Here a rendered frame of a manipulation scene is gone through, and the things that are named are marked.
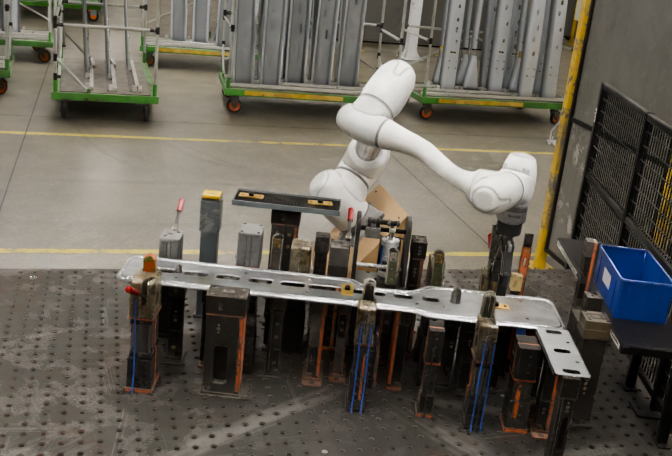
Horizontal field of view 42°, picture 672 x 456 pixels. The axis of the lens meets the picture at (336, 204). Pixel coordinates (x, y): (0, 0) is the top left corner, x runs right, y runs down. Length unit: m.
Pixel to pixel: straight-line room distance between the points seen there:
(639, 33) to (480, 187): 2.85
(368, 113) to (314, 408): 0.94
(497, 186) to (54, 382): 1.42
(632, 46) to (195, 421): 3.48
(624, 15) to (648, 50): 0.34
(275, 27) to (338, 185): 6.32
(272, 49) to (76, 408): 7.28
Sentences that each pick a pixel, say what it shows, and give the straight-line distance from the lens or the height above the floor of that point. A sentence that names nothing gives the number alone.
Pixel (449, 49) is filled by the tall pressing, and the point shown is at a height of 0.77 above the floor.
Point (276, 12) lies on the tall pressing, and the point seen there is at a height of 1.07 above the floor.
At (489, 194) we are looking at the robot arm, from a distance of 2.45.
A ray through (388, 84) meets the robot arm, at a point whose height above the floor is 1.60.
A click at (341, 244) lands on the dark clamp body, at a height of 1.08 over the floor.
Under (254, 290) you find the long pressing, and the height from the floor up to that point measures 1.00.
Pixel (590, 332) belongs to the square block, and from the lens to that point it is 2.71.
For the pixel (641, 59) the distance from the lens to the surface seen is 5.14.
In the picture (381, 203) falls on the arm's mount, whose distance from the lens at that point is 3.52.
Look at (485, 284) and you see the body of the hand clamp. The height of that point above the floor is 1.02.
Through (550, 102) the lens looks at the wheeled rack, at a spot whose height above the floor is 0.27.
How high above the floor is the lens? 2.10
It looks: 18 degrees down
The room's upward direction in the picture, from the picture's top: 6 degrees clockwise
